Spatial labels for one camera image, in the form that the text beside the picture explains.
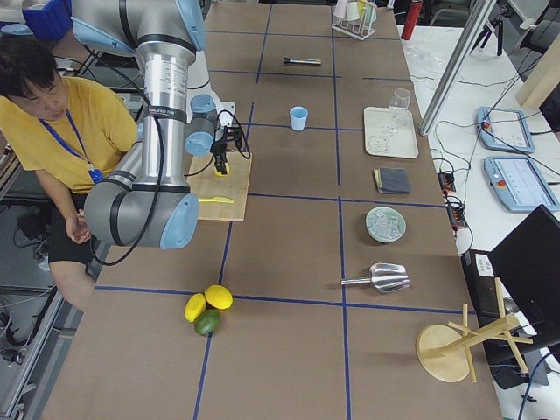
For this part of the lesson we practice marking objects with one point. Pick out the clear wine glass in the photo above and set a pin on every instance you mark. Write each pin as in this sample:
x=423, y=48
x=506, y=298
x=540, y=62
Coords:
x=398, y=104

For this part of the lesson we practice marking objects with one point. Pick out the aluminium frame post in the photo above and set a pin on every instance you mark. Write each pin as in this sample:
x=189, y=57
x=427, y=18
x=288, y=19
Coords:
x=473, y=26

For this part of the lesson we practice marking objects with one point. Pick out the teach pendant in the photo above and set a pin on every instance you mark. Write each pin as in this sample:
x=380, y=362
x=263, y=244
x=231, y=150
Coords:
x=504, y=129
x=519, y=184

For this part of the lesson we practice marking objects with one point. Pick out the white plastic cup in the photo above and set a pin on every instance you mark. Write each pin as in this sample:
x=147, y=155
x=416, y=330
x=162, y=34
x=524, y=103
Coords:
x=352, y=11

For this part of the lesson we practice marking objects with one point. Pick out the light blue plastic cup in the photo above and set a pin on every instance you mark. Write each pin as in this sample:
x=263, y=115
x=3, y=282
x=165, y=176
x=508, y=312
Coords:
x=298, y=118

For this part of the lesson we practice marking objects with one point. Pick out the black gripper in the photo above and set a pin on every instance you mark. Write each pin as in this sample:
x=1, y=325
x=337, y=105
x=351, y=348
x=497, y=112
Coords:
x=218, y=149

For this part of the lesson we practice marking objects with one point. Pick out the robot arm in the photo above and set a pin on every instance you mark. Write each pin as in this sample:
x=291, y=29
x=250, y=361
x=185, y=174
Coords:
x=145, y=201

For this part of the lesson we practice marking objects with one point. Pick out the green bowl of ice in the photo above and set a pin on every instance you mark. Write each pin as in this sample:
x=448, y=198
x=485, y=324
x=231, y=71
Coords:
x=385, y=224

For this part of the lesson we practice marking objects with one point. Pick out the steel ice scoop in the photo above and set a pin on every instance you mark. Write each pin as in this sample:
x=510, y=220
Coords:
x=383, y=277

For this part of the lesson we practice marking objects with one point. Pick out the yellow lemon upper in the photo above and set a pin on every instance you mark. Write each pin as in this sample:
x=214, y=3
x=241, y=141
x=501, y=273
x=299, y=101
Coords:
x=219, y=296

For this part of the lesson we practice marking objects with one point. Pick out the teach pendant near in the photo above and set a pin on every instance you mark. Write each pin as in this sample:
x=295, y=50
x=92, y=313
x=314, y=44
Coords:
x=519, y=184

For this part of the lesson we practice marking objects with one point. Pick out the yellow plastic cup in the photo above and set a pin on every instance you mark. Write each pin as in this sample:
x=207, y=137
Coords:
x=363, y=10

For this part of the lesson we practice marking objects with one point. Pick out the green plastic cup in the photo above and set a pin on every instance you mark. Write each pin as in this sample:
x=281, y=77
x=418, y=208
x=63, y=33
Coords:
x=371, y=13

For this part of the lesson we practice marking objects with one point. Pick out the cream bear serving tray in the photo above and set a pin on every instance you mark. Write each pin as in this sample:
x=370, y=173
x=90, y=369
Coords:
x=386, y=135

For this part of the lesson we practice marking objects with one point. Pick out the steel muddler black tip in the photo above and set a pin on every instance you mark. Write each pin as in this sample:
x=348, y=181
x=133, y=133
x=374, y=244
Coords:
x=289, y=61

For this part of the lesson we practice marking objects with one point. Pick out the orange power strip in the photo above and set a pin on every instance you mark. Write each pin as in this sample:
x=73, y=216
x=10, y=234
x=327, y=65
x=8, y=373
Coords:
x=454, y=205

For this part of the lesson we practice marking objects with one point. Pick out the grey folded cloth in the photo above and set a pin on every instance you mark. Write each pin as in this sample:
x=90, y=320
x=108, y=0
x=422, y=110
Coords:
x=391, y=180

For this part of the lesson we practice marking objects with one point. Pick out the yellow lemon left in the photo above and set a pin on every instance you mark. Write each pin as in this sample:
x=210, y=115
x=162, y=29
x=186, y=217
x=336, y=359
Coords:
x=194, y=307

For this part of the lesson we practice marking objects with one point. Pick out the teach pendant far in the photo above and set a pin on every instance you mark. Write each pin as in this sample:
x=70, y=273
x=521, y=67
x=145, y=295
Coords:
x=504, y=129

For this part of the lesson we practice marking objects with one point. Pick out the person in yellow shirt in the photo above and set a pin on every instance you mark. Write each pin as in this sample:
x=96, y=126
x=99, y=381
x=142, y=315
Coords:
x=72, y=133

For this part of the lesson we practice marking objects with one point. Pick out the yellow plastic knife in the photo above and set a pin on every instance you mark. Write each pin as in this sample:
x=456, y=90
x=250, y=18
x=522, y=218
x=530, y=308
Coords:
x=216, y=199

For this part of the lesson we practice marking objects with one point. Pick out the pink plastic cup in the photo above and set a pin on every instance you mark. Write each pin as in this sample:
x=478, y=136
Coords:
x=340, y=9

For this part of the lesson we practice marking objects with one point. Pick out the wooden cup tree stand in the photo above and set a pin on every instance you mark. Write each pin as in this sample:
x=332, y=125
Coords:
x=444, y=351

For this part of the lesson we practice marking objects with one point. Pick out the white wire cup rack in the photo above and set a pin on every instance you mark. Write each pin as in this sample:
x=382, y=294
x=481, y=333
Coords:
x=355, y=29

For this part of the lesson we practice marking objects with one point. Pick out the bamboo cutting board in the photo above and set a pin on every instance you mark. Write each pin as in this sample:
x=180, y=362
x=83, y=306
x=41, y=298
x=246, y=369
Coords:
x=235, y=186

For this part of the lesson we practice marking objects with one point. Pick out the yellow lemon slice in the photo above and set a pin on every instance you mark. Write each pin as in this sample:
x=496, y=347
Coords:
x=221, y=172

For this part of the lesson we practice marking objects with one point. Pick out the black laptop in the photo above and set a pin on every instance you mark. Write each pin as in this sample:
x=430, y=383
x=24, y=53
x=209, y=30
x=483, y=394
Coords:
x=527, y=263

